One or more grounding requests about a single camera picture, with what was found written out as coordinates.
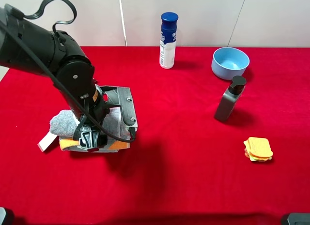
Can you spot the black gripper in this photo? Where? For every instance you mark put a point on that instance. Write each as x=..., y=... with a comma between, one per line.
x=92, y=140

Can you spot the grey orange towel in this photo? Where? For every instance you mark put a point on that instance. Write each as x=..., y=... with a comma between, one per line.
x=63, y=125

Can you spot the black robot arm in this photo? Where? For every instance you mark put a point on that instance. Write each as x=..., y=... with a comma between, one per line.
x=58, y=51

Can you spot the dark base left corner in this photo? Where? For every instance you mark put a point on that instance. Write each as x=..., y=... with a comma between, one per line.
x=6, y=216

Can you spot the dark base corner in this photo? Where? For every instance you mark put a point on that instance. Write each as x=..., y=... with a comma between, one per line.
x=6, y=216
x=296, y=219

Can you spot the red tablecloth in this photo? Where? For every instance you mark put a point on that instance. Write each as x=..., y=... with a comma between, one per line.
x=185, y=167

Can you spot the blue capped white bottle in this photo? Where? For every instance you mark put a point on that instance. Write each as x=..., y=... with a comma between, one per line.
x=168, y=39

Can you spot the dark grey pump bottle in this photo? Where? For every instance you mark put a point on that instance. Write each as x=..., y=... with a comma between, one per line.
x=230, y=98

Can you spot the light blue bowl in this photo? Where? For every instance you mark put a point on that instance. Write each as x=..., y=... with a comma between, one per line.
x=228, y=62

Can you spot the toy sandwich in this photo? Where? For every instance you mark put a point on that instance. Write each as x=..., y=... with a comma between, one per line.
x=258, y=149

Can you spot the dark base right corner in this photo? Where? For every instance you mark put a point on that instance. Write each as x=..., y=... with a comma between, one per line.
x=296, y=219

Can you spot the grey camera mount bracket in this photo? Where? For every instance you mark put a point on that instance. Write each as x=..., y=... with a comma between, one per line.
x=121, y=97

